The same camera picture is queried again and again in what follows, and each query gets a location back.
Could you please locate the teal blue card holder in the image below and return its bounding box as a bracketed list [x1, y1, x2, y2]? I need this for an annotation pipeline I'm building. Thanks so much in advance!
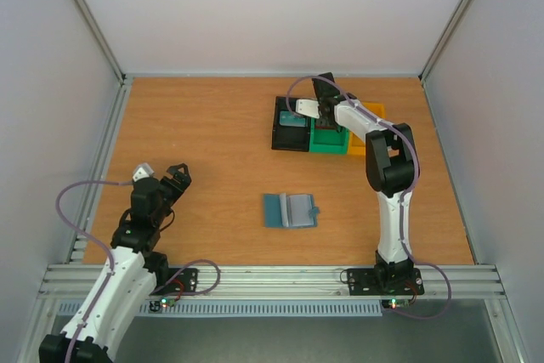
[263, 193, 320, 230]

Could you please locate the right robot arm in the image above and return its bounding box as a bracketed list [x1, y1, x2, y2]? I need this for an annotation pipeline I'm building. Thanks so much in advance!
[312, 73, 424, 298]

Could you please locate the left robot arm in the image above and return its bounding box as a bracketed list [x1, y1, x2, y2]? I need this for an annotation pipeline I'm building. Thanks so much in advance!
[38, 163, 191, 362]

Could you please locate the green storage bin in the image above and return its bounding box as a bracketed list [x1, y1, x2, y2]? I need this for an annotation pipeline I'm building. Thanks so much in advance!
[309, 118, 349, 155]

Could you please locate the yellow storage bin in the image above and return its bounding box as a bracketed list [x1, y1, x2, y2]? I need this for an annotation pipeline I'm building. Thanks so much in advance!
[347, 102, 386, 156]

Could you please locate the black storage bin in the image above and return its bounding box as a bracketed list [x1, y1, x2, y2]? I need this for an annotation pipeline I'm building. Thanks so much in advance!
[271, 96, 310, 152]

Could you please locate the left small circuit board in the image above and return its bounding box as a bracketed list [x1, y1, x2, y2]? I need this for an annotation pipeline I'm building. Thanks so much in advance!
[148, 298, 177, 313]

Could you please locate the small circuit board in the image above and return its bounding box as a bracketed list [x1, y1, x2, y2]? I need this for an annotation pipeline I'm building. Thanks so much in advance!
[382, 298, 413, 310]
[148, 298, 177, 313]

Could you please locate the right small circuit board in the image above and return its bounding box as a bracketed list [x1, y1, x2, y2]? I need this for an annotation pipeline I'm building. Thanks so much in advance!
[382, 298, 413, 310]

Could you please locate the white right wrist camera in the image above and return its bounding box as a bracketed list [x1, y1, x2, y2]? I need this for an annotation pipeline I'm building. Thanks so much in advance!
[295, 99, 320, 119]

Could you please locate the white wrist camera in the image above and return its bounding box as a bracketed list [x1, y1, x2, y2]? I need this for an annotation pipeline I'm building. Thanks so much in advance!
[295, 99, 320, 119]
[132, 162, 155, 183]

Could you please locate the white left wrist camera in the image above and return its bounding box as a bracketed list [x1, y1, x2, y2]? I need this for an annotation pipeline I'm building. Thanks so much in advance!
[132, 162, 155, 183]

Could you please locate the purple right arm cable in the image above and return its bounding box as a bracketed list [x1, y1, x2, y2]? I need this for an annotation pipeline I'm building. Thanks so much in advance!
[285, 76, 452, 320]

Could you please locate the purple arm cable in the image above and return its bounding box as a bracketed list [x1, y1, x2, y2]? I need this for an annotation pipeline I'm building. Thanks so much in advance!
[285, 76, 452, 320]
[56, 179, 222, 363]

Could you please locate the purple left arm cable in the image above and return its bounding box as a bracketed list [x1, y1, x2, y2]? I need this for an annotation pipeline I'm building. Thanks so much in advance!
[56, 179, 222, 363]

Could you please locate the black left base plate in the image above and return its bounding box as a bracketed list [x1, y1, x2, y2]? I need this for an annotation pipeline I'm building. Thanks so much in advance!
[152, 268, 198, 296]

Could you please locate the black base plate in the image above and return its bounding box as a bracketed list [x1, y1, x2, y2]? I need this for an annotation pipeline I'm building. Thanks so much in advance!
[152, 268, 198, 296]
[347, 268, 425, 297]

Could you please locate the grey slotted cable duct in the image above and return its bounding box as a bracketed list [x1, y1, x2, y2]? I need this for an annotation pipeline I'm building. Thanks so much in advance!
[57, 301, 383, 319]

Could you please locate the aluminium front rail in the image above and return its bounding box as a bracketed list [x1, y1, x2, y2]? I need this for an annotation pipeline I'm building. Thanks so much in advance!
[38, 264, 506, 300]

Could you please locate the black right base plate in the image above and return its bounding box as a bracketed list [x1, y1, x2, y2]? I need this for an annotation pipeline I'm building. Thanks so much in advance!
[347, 268, 425, 297]

